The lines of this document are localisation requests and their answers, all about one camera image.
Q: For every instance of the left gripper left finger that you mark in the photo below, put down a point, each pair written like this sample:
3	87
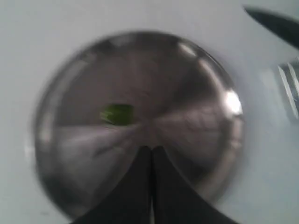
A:
130	201

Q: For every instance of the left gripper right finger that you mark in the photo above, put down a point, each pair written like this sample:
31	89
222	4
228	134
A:
174	200

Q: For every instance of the green cucumber piece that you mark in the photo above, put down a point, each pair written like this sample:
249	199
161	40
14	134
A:
118	114

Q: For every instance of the black knife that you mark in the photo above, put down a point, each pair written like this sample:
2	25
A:
284	27

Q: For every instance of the round stainless steel plate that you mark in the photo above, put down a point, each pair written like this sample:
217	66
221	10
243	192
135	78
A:
183	99

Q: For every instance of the steel wire utensil rack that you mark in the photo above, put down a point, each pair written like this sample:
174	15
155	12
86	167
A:
289	74

